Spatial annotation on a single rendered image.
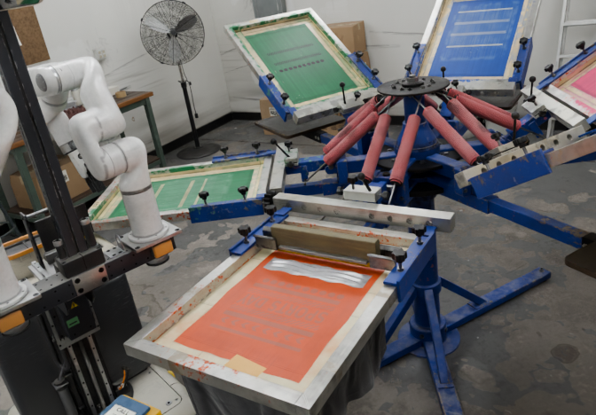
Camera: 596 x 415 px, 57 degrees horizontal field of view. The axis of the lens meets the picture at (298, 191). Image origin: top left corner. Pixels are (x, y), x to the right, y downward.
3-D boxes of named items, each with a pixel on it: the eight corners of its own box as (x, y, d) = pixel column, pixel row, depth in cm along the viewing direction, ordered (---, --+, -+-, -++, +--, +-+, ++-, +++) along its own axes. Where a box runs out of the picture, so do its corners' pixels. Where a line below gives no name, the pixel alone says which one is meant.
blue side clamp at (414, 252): (401, 302, 155) (399, 281, 152) (384, 299, 157) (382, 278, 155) (435, 250, 177) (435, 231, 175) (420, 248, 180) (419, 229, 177)
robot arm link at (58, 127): (29, 127, 190) (53, 116, 197) (46, 153, 193) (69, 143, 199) (47, 114, 180) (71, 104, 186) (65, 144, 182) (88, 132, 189)
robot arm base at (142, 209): (118, 233, 177) (105, 189, 171) (152, 218, 184) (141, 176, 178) (139, 246, 166) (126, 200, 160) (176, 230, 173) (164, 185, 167)
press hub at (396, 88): (455, 373, 255) (443, 87, 202) (378, 352, 276) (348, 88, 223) (478, 324, 285) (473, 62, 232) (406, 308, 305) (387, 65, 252)
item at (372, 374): (331, 505, 147) (309, 381, 130) (319, 499, 149) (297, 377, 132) (396, 387, 181) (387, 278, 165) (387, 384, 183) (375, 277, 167)
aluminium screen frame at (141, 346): (311, 423, 118) (309, 410, 117) (126, 355, 149) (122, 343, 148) (433, 246, 178) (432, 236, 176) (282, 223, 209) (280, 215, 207)
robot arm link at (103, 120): (99, 41, 162) (39, 55, 149) (160, 155, 165) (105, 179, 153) (82, 61, 172) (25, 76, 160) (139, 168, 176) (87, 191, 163)
